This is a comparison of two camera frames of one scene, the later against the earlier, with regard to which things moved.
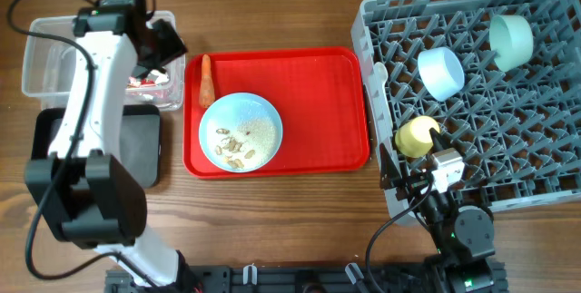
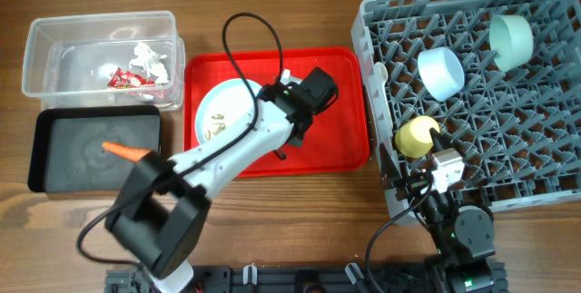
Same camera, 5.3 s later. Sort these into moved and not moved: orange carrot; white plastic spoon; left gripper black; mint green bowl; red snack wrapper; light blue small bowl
Moved: orange carrot; left gripper black
Not moved: mint green bowl; white plastic spoon; red snack wrapper; light blue small bowl
